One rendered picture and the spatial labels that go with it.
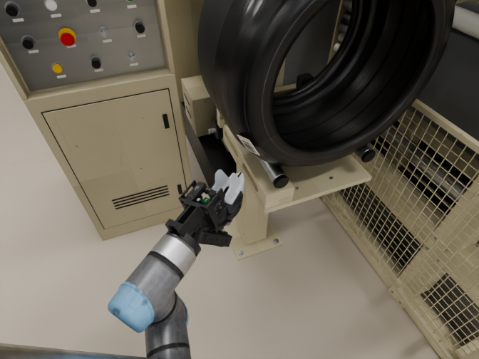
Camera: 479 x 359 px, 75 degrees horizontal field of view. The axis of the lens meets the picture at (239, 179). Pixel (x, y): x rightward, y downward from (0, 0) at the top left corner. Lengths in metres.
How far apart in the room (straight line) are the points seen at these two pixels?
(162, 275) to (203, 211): 0.13
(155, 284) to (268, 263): 1.22
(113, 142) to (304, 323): 1.18
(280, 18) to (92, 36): 0.85
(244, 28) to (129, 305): 0.49
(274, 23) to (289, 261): 1.36
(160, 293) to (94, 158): 1.04
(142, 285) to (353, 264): 1.41
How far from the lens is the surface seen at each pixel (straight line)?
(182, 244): 0.56
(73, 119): 1.39
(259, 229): 1.69
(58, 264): 1.96
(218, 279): 1.68
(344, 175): 1.04
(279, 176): 0.82
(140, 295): 0.54
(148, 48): 1.33
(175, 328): 0.62
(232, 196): 0.65
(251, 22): 0.60
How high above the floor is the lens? 1.50
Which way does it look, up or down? 46 degrees down
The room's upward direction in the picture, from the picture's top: straight up
